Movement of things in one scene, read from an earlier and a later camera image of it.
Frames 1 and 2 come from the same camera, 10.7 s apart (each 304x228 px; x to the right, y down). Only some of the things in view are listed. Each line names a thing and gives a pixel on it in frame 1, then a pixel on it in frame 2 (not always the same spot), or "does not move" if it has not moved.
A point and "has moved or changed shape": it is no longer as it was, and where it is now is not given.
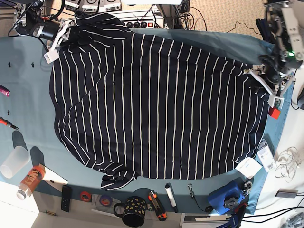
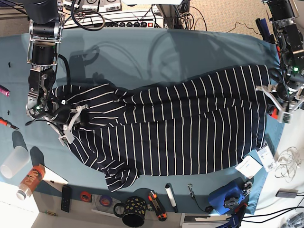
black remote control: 66,198 does not move
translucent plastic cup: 19,156 does not move
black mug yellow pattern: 134,211 does not move
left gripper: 58,31 to 66,116
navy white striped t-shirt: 134,107 has moved or changed shape
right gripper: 276,89 to 286,98
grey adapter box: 287,193 does not move
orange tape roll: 85,196 does not move
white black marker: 170,193 does not move
